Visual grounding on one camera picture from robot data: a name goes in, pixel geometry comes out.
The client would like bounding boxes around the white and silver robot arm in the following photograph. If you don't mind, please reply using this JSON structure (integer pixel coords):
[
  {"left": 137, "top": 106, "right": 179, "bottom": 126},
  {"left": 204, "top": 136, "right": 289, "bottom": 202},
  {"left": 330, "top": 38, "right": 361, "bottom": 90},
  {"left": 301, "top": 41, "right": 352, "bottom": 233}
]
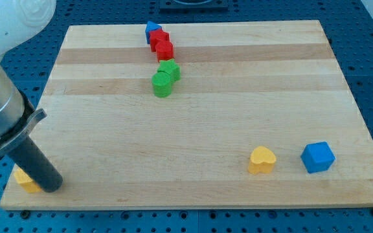
[{"left": 0, "top": 0, "right": 56, "bottom": 160}]

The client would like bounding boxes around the blue cube block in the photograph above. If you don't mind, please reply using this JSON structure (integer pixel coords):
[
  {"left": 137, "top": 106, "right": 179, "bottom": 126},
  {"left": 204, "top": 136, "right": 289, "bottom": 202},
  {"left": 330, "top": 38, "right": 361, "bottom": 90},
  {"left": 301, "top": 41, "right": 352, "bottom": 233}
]
[{"left": 300, "top": 142, "right": 335, "bottom": 173}]

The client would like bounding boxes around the green cylinder block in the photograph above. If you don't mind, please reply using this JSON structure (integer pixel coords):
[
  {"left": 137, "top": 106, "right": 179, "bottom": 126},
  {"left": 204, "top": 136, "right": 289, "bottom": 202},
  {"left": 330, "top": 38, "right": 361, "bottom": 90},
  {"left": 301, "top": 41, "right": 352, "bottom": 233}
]
[{"left": 152, "top": 72, "right": 172, "bottom": 98}]

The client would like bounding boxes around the green star block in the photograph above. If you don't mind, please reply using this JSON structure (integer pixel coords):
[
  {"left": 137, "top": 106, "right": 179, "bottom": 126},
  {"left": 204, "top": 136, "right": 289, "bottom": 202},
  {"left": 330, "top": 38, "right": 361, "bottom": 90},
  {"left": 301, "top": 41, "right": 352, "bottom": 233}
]
[{"left": 157, "top": 58, "right": 181, "bottom": 82}]

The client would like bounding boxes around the red cylinder-like block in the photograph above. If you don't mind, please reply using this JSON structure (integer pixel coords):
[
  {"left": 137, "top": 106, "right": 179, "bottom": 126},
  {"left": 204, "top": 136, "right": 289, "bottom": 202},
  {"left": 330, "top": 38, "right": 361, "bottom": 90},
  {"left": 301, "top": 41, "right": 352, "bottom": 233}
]
[{"left": 155, "top": 41, "right": 174, "bottom": 61}]

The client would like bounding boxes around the light wooden board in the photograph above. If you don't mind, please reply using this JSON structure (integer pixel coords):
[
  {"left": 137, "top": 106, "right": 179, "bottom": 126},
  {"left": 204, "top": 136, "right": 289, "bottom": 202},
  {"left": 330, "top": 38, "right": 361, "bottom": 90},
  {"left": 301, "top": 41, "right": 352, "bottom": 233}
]
[{"left": 0, "top": 20, "right": 373, "bottom": 210}]

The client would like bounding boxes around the red star-like block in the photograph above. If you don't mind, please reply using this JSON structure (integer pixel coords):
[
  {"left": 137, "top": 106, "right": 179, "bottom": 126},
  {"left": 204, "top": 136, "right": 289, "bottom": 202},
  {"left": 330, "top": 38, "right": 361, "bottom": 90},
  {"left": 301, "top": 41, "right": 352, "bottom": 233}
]
[{"left": 148, "top": 29, "right": 170, "bottom": 52}]

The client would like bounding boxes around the yellow heart block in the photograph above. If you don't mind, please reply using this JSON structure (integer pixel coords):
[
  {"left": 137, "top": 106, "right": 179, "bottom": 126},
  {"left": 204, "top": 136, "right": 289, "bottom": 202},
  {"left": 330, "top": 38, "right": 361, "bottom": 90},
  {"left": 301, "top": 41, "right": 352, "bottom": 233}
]
[{"left": 247, "top": 146, "right": 277, "bottom": 174}]

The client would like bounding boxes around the blue triangle block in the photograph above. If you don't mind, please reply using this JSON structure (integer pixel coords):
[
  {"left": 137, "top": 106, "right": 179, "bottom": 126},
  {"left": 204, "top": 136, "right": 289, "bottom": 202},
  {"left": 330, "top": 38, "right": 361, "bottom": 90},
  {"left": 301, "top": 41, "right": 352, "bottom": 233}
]
[{"left": 145, "top": 21, "right": 162, "bottom": 44}]

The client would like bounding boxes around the dark mounting plate at top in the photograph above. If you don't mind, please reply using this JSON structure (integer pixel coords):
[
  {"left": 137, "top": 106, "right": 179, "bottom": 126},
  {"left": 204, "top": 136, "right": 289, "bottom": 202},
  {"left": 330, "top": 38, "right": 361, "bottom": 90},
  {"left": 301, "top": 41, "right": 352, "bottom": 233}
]
[{"left": 158, "top": 0, "right": 229, "bottom": 10}]

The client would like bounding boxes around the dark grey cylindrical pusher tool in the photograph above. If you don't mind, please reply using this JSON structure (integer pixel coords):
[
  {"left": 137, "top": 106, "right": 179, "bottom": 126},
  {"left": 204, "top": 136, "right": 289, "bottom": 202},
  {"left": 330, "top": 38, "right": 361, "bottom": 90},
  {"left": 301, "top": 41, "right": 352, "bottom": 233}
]
[{"left": 8, "top": 137, "right": 63, "bottom": 193}]

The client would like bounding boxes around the yellow block at board corner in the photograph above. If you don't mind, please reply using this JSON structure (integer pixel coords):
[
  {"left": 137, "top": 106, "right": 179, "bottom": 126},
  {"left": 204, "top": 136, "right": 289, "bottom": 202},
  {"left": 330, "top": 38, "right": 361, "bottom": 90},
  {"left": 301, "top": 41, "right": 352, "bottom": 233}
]
[{"left": 14, "top": 168, "right": 42, "bottom": 193}]

